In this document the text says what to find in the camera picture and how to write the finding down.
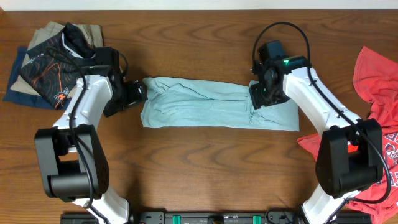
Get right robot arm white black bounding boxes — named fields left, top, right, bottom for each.
left=250, top=55, right=387, bottom=223

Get folded navy blue garment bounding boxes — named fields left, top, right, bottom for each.
left=3, top=47, right=79, bottom=110

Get red t-shirt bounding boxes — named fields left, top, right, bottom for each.
left=297, top=47, right=397, bottom=223

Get black orange patterned shirt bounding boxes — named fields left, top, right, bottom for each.
left=20, top=23, right=95, bottom=110

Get light blue polo shirt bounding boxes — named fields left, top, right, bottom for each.
left=141, top=77, right=299, bottom=131

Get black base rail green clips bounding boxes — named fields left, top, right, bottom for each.
left=60, top=210, right=372, bottom=224

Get folded beige garment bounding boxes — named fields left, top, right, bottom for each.
left=11, top=22, right=103, bottom=96

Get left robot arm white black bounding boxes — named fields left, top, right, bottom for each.
left=34, top=65, right=147, bottom=223

